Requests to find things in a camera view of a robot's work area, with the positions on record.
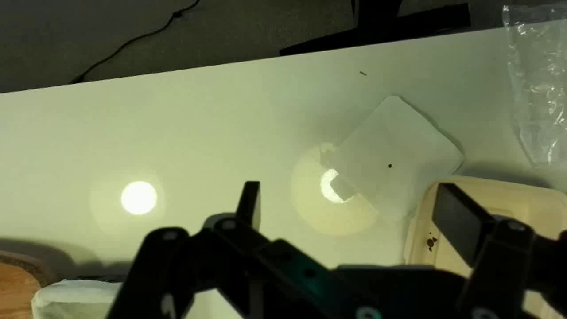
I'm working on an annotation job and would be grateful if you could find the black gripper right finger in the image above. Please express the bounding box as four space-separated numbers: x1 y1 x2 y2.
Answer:
433 181 567 319

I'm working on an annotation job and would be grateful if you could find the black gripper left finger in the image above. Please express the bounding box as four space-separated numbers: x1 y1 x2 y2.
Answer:
105 181 356 319

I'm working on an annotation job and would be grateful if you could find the white square pad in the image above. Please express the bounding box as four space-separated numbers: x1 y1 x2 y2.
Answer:
328 94 466 222

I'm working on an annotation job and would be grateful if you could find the white cloth piece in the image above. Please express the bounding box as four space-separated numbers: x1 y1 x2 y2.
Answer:
30 278 201 319

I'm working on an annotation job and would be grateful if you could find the brown wooden object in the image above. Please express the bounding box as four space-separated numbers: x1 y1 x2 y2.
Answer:
0 261 43 319

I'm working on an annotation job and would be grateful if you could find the clear plastic bag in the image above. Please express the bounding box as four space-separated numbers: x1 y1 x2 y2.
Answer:
502 2 567 167

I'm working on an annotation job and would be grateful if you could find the thin black cable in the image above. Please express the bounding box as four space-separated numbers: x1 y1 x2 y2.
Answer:
69 0 202 85

